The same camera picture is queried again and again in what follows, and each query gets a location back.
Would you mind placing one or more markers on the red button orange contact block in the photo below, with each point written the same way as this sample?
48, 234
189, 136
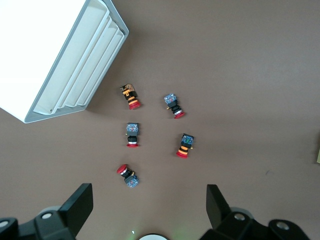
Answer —
130, 96

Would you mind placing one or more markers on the green load switch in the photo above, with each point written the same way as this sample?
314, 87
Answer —
318, 155

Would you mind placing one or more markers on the red button blue contact block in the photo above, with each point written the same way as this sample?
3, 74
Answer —
128, 176
132, 132
172, 102

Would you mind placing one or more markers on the brown table cover sheet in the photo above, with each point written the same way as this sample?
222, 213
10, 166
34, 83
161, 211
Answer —
225, 75

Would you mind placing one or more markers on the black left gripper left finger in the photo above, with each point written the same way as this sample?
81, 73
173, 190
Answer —
75, 207

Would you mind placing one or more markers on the white stepped storage box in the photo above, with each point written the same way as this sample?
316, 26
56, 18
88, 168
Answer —
25, 50

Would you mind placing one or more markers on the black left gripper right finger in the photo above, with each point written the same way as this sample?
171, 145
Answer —
217, 207

